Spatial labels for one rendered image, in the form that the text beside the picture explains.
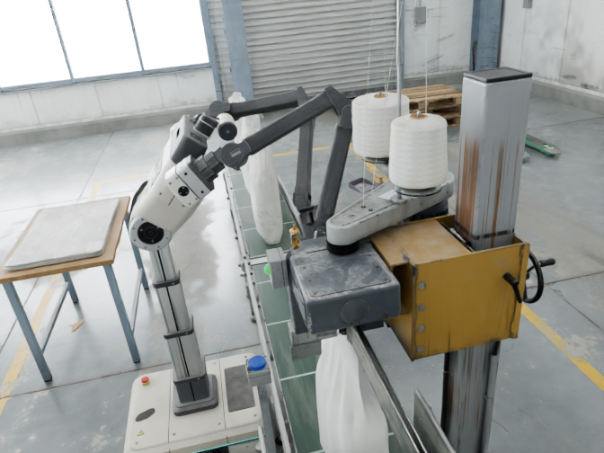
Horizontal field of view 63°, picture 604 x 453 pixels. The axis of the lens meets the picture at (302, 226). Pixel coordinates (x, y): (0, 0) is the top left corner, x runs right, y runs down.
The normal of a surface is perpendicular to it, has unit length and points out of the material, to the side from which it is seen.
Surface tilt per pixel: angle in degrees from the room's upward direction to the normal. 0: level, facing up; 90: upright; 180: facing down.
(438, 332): 90
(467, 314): 90
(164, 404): 0
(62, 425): 0
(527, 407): 0
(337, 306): 90
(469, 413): 90
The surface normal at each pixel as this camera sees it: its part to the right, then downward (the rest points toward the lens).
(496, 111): 0.21, 0.42
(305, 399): -0.09, -0.89
